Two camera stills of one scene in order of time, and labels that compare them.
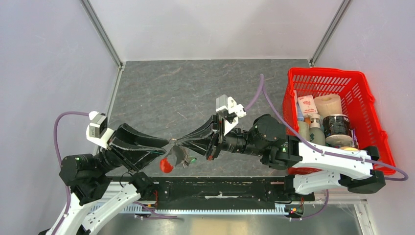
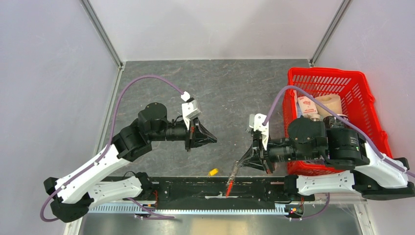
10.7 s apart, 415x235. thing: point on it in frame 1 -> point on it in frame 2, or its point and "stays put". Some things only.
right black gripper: x=215 y=125 -> x=257 y=148
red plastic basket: x=355 y=89 stays put
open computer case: x=226 y=192 stays put
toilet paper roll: x=328 y=105 stays put
